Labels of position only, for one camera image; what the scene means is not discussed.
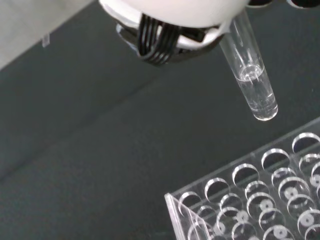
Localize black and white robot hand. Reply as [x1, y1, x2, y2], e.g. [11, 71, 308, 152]
[97, 0, 320, 68]

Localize clear plastic test tube rack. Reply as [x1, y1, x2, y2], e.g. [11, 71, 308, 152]
[164, 117, 320, 240]

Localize black bench cloth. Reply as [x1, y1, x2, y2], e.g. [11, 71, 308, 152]
[0, 0, 320, 240]

